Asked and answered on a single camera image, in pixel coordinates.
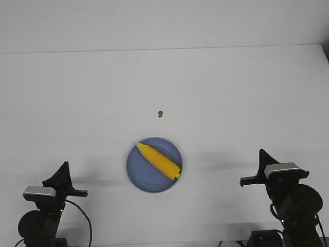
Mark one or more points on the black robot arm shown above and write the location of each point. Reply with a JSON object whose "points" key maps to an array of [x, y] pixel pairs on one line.
{"points": [[295, 205], [39, 227]]}

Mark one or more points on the yellow corn cob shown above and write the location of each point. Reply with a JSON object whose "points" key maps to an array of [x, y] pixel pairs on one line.
{"points": [[162, 163]]}

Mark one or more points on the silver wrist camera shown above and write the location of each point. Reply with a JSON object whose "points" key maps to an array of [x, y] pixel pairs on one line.
{"points": [[271, 170], [36, 193]]}

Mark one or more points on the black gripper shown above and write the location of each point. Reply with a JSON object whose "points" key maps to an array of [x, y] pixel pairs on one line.
{"points": [[60, 181], [278, 184]]}

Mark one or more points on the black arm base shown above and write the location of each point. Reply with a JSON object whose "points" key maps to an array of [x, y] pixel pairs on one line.
{"points": [[265, 238]]}

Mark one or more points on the blue round plate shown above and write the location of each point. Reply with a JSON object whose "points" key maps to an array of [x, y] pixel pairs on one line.
{"points": [[144, 175]]}

